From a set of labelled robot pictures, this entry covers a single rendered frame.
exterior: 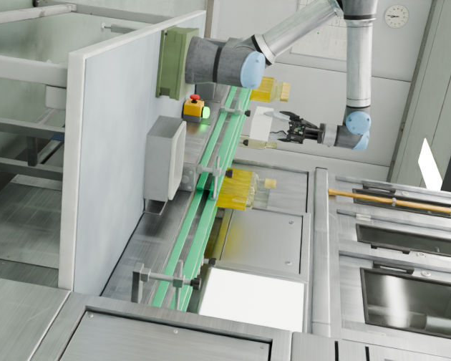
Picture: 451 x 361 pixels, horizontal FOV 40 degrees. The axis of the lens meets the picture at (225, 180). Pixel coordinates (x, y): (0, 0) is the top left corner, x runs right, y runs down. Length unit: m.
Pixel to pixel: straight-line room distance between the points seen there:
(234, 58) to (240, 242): 0.69
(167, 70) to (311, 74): 6.35
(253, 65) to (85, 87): 0.78
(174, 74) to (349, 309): 0.95
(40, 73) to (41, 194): 1.27
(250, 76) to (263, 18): 6.14
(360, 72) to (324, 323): 0.77
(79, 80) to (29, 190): 1.36
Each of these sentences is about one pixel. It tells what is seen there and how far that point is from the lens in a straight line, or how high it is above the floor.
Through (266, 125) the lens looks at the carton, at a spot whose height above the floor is 1.10.
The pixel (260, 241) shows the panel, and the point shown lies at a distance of 2.30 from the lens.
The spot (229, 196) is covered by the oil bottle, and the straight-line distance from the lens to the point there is 2.25.
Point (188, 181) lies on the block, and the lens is 2.16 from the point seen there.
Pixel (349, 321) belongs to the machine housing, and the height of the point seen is 1.46.
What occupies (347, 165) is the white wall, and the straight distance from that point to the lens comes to 8.68.
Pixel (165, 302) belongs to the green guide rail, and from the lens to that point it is 1.70.
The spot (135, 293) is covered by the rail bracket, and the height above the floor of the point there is 0.85.
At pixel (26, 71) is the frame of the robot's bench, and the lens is 1.36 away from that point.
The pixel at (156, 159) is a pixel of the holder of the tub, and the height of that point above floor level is 0.79.
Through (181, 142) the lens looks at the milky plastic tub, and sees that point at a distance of 2.07.
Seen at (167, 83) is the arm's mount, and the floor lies 0.78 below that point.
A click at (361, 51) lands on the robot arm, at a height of 1.35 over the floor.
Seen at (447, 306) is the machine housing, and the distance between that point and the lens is 2.30.
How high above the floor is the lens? 1.15
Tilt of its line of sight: 4 degrees down
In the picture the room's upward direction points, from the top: 99 degrees clockwise
